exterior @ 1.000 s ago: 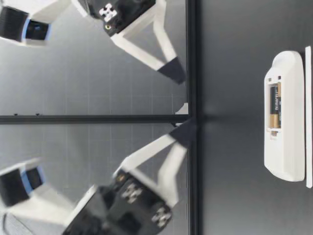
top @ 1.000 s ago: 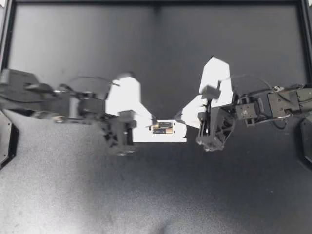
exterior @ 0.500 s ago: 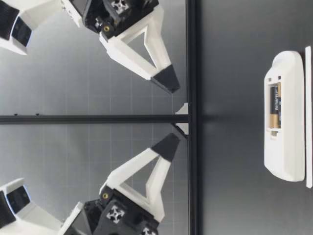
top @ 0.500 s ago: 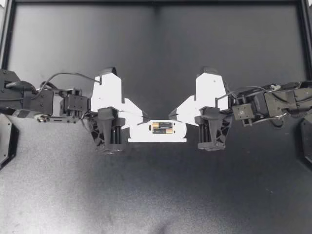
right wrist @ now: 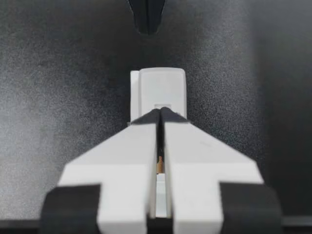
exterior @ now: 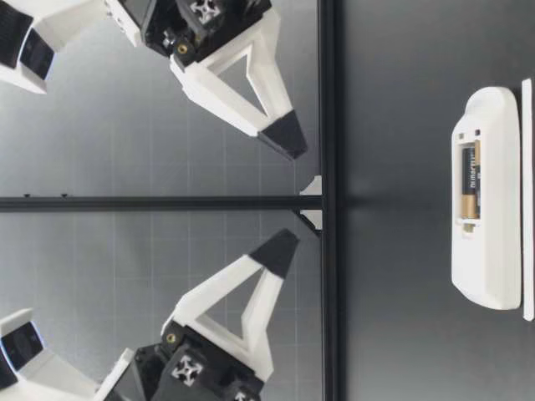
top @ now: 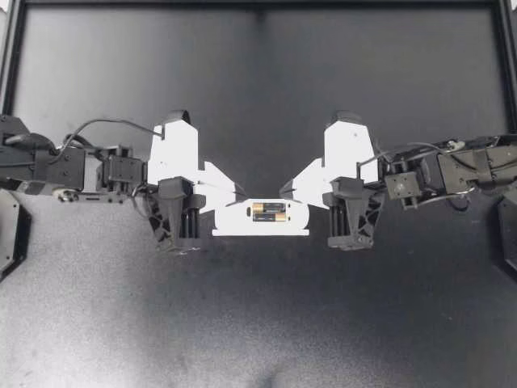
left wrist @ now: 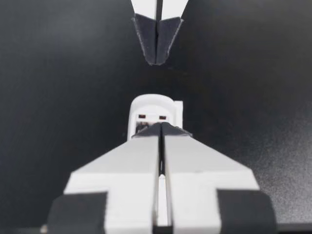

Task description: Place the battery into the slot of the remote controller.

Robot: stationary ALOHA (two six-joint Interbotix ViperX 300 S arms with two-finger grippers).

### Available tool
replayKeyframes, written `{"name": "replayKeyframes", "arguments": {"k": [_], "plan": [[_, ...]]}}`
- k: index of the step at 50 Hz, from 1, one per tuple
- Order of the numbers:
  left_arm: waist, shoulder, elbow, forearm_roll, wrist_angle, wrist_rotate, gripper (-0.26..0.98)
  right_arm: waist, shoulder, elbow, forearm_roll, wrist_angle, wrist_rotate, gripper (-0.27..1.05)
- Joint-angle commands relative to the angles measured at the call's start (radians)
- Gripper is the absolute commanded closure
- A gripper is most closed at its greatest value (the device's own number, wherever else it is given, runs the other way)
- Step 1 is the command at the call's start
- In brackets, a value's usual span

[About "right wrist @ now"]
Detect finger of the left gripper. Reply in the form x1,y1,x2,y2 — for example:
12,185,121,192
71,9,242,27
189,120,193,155
126,0,167,37

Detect white remote control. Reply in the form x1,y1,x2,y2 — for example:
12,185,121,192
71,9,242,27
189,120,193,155
129,67,188,218

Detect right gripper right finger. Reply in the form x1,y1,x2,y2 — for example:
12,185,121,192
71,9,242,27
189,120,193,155
160,106,285,234

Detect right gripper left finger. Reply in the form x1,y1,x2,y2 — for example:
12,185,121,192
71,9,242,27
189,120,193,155
39,109,161,234

